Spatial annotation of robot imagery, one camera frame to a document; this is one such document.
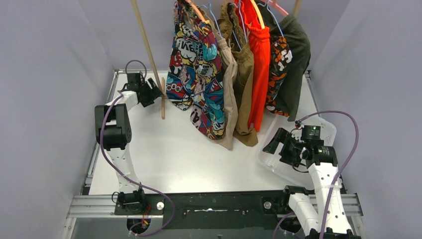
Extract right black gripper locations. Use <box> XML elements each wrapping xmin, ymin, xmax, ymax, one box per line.
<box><xmin>263</xmin><ymin>128</ymin><xmax>307</xmax><ymax>167</ymax></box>

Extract comic print shorts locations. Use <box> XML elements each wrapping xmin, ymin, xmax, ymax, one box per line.
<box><xmin>166</xmin><ymin>0</ymin><xmax>226</xmax><ymax>140</ymax></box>

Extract white plastic basket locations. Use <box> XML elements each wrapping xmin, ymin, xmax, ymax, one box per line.
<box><xmin>257</xmin><ymin>114</ymin><xmax>337</xmax><ymax>190</ymax></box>

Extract wooden clothes rack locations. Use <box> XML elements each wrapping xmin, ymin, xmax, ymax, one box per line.
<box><xmin>130</xmin><ymin>0</ymin><xmax>304</xmax><ymax>120</ymax></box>

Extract wooden clothes hanger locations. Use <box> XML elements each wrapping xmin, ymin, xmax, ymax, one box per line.
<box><xmin>185</xmin><ymin>0</ymin><xmax>205</xmax><ymax>21</ymax></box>

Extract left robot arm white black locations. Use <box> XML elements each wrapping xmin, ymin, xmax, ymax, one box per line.
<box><xmin>94</xmin><ymin>73</ymin><xmax>162</xmax><ymax>215</ymax></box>

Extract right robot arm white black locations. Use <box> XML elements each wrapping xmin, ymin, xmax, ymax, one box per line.
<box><xmin>263</xmin><ymin>125</ymin><xmax>358</xmax><ymax>239</ymax></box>

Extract beige shorts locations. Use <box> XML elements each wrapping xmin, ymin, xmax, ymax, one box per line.
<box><xmin>202</xmin><ymin>10</ymin><xmax>238</xmax><ymax>150</ymax></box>

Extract dark green patterned shorts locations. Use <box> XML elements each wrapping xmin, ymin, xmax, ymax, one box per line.
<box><xmin>258</xmin><ymin>4</ymin><xmax>311</xmax><ymax>121</ymax></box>

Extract olive brown shorts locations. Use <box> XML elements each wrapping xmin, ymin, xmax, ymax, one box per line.
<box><xmin>218</xmin><ymin>1</ymin><xmax>258</xmax><ymax>146</ymax></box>

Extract red orange shorts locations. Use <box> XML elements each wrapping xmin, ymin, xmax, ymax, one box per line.
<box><xmin>234</xmin><ymin>0</ymin><xmax>272</xmax><ymax>132</ymax></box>

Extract cream wooden hanger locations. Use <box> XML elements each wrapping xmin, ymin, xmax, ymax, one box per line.
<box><xmin>250</xmin><ymin>0</ymin><xmax>265</xmax><ymax>29</ymax></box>

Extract pink plastic hanger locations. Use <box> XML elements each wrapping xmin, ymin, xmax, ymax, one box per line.
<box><xmin>265</xmin><ymin>0</ymin><xmax>289</xmax><ymax>16</ymax></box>

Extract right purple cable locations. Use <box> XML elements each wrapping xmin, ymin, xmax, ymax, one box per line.
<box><xmin>295</xmin><ymin>110</ymin><xmax>360</xmax><ymax>239</ymax></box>

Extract purple cable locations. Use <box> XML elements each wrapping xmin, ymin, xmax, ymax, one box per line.
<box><xmin>99</xmin><ymin>59</ymin><xmax>177</xmax><ymax>238</ymax></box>
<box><xmin>295</xmin><ymin>110</ymin><xmax>360</xmax><ymax>239</ymax></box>

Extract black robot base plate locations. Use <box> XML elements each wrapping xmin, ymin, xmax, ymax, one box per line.
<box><xmin>113</xmin><ymin>186</ymin><xmax>327</xmax><ymax>239</ymax></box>

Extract light blue wire hanger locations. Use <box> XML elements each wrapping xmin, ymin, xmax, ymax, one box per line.
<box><xmin>199</xmin><ymin>0</ymin><xmax>224</xmax><ymax>40</ymax></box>

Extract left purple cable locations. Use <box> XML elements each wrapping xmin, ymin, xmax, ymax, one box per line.
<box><xmin>99</xmin><ymin>59</ymin><xmax>177</xmax><ymax>238</ymax></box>

